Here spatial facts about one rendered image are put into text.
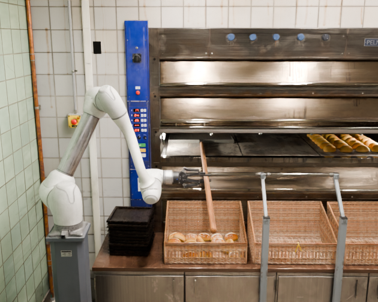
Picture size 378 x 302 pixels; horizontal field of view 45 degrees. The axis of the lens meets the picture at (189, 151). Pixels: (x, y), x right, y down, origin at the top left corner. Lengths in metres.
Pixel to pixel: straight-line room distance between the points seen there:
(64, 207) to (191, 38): 1.48
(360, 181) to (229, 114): 1.10
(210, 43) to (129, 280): 1.70
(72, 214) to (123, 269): 0.72
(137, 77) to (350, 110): 1.53
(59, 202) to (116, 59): 1.22
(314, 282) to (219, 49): 1.70
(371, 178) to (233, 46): 1.42
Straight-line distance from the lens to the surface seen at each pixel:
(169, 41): 3.27
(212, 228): 2.09
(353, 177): 3.61
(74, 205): 2.53
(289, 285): 3.20
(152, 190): 2.65
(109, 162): 3.43
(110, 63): 3.31
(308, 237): 3.57
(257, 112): 3.32
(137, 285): 3.17
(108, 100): 2.56
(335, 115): 3.43
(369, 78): 3.47
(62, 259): 2.64
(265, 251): 2.99
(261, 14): 3.28
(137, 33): 3.24
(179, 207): 3.44
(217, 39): 3.27
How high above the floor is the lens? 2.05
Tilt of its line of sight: 14 degrees down
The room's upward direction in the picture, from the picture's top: straight up
